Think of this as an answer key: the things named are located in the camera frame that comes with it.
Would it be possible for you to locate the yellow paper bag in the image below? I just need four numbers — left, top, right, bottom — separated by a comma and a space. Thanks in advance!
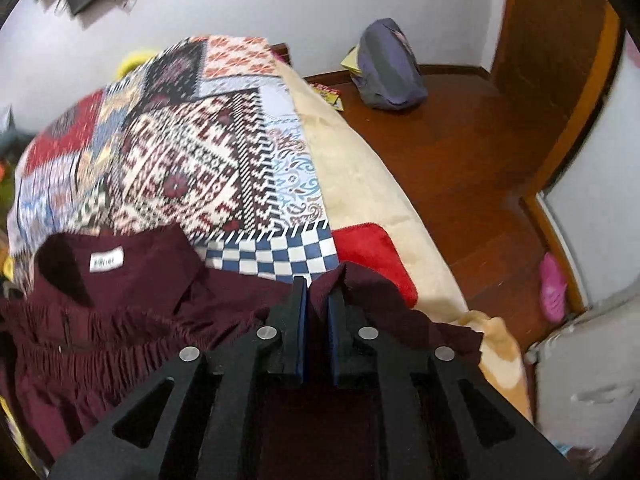
341, 46, 364, 75

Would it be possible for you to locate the colourful book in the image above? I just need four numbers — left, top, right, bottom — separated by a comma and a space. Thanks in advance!
311, 82, 346, 112

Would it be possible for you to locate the wooden room door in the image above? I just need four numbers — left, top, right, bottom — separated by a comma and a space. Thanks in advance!
492, 0, 623, 201

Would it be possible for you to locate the maroon button shirt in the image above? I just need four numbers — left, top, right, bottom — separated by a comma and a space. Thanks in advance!
0, 225, 483, 480

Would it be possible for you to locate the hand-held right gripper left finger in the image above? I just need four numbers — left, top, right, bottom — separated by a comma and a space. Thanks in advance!
49, 276, 309, 480

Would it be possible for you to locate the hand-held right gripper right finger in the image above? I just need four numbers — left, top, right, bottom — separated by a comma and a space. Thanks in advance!
327, 293, 576, 480

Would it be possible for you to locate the pink slipper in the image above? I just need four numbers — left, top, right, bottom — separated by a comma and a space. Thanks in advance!
539, 252, 569, 323

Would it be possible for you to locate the grey blue backpack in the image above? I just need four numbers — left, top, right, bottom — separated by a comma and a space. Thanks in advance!
352, 18, 429, 111

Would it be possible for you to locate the yellow round object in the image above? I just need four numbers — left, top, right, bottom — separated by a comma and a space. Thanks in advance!
117, 49, 161, 77

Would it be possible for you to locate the beige fleece bed blanket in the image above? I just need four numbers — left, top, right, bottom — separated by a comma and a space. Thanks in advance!
270, 55, 533, 421

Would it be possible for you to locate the patchwork printed blanket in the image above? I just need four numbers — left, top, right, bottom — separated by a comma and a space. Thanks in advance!
7, 35, 341, 286

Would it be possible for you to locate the yellow garment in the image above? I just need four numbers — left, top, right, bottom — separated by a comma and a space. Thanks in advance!
0, 252, 17, 292

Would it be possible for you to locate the white bulky bag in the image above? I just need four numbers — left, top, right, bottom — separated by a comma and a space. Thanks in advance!
525, 300, 640, 461

